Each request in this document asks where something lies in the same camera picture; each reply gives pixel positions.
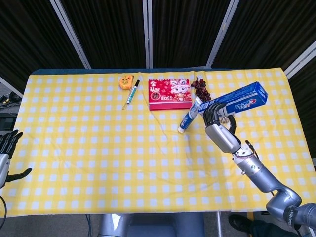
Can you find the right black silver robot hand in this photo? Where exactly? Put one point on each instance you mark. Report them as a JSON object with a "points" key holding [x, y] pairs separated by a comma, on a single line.
{"points": [[222, 135]]}

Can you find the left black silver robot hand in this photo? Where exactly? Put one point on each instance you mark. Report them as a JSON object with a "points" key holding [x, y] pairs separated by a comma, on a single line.
{"points": [[5, 163]]}

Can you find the blue white toothpaste tube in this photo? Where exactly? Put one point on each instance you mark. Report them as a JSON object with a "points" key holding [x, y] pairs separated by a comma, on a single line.
{"points": [[191, 116]]}

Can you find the blue white toothpaste box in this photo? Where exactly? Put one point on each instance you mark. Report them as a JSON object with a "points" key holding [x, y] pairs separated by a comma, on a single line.
{"points": [[247, 96]]}

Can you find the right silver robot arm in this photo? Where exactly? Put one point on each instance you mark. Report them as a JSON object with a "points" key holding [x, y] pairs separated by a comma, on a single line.
{"points": [[261, 175]]}

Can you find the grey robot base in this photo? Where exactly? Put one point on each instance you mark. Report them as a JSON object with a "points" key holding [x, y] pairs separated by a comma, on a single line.
{"points": [[153, 225]]}

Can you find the dark purple grape bunch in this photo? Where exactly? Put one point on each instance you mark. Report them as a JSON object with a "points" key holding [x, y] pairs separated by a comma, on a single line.
{"points": [[201, 90]]}

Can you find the red desk calendar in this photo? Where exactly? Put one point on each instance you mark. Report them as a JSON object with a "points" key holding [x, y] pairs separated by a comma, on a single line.
{"points": [[170, 95]]}

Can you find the black shoe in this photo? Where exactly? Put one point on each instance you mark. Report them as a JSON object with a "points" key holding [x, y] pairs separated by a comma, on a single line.
{"points": [[238, 223]]}

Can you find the yellow white checkered tablecloth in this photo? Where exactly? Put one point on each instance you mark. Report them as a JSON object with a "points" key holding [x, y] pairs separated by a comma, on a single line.
{"points": [[98, 148]]}

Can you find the black capped marker pen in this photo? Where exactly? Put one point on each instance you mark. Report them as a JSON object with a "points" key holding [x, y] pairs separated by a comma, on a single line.
{"points": [[132, 91]]}

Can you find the dark trouser leg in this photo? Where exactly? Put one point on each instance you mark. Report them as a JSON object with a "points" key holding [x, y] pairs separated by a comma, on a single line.
{"points": [[271, 229]]}

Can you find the orange tape measure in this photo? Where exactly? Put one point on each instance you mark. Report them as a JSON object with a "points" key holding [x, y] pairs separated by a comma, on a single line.
{"points": [[126, 82]]}

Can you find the white partition frame post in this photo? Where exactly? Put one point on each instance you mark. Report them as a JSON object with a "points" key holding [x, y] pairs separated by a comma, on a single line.
{"points": [[301, 59], [221, 34], [71, 34], [11, 86], [147, 32]]}

